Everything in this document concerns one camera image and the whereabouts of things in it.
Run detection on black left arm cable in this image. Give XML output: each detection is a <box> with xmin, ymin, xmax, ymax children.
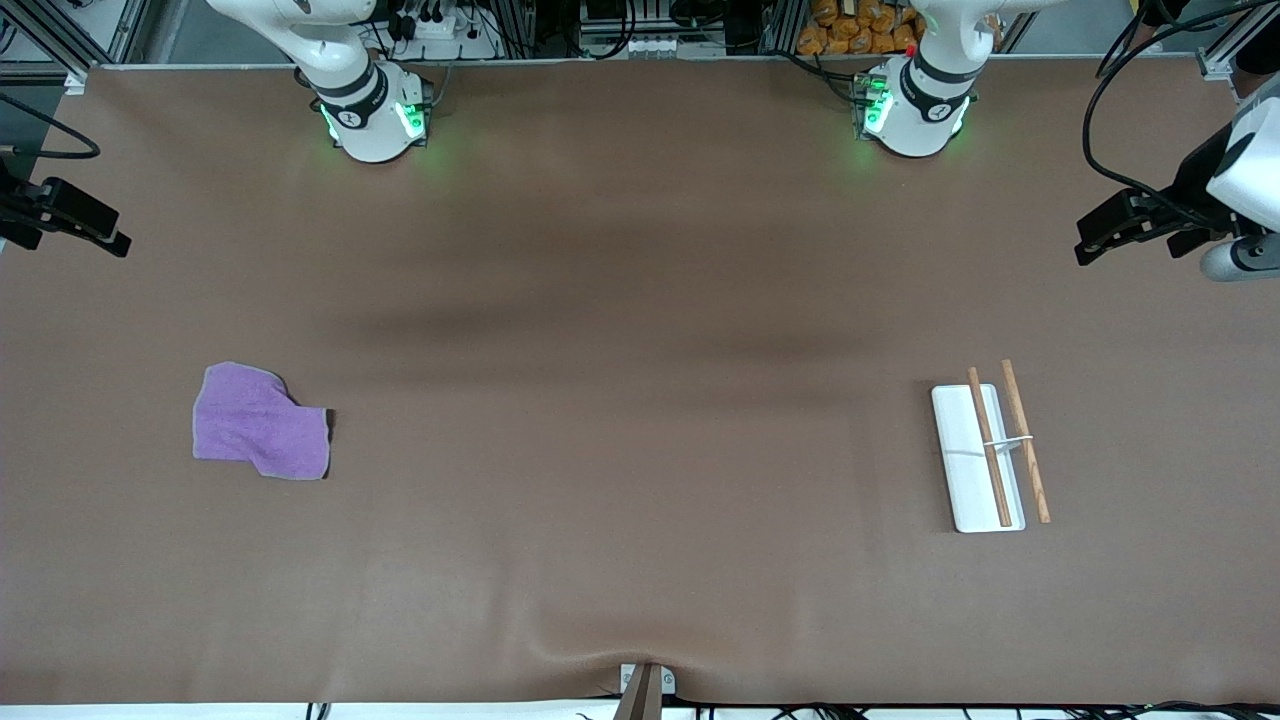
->
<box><xmin>1082</xmin><ymin>0</ymin><xmax>1280</xmax><ymax>216</ymax></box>

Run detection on brown table mat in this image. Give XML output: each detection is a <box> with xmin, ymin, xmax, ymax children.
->
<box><xmin>0</xmin><ymin>55</ymin><xmax>1280</xmax><ymax>707</ymax></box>

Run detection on white power strip black plugs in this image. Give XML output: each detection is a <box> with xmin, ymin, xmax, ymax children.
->
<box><xmin>385</xmin><ymin>0</ymin><xmax>501</xmax><ymax>61</ymax></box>

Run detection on aluminium frame profile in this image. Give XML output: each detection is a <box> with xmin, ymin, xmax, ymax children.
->
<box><xmin>0</xmin><ymin>0</ymin><xmax>153</xmax><ymax>87</ymax></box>
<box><xmin>1195</xmin><ymin>0</ymin><xmax>1280</xmax><ymax>81</ymax></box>

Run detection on white socket strip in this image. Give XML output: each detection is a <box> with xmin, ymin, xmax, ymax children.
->
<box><xmin>585</xmin><ymin>34</ymin><xmax>683</xmax><ymax>60</ymax></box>

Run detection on metal camera mount clamp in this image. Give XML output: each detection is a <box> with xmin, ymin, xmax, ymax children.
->
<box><xmin>612</xmin><ymin>662</ymin><xmax>677</xmax><ymax>720</ymax></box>

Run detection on purple towel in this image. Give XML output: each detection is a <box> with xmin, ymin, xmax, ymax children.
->
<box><xmin>192</xmin><ymin>361</ymin><xmax>336</xmax><ymax>482</ymax></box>

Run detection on white rack with wooden bars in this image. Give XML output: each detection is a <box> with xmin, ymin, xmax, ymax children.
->
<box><xmin>930</xmin><ymin>358</ymin><xmax>1053</xmax><ymax>534</ymax></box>

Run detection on orange snack bags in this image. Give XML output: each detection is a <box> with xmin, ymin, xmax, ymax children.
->
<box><xmin>797</xmin><ymin>0</ymin><xmax>926</xmax><ymax>57</ymax></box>

